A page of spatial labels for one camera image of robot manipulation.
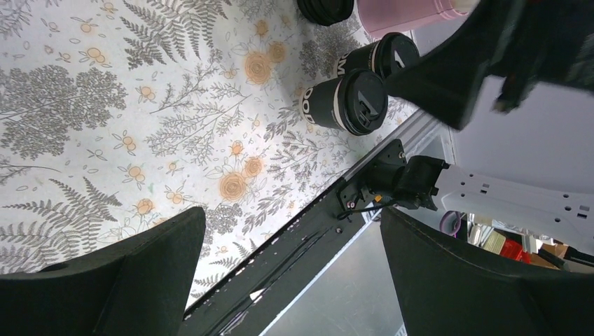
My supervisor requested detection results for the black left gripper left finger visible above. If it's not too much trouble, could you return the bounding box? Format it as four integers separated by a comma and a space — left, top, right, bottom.
1, 206, 206, 335

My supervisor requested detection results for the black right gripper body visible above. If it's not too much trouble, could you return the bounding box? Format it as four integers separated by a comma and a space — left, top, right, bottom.
490, 1, 593, 113

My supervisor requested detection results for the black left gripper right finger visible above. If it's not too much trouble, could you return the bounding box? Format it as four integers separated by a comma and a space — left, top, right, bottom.
380, 208, 593, 335

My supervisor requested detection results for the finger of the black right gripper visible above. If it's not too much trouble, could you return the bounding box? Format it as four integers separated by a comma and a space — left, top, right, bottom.
385, 1, 525, 130

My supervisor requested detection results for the black paper coffee cup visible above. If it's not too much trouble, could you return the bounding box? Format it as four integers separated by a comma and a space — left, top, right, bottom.
334, 40, 379, 77

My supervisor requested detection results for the black plastic cup lid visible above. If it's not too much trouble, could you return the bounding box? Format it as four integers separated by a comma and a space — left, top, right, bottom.
373, 32, 420, 79

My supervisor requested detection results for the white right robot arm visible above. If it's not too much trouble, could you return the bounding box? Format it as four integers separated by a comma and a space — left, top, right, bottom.
385, 1, 593, 254

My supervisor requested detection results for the pink straw holder cup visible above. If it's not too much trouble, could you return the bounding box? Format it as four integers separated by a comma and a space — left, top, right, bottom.
357, 0, 478, 39

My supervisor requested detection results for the floral patterned table mat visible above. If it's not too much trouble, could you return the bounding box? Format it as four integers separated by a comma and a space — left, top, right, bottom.
1, 1, 415, 303

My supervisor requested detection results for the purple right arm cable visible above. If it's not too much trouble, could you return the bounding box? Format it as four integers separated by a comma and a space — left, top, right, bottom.
439, 211, 462, 237

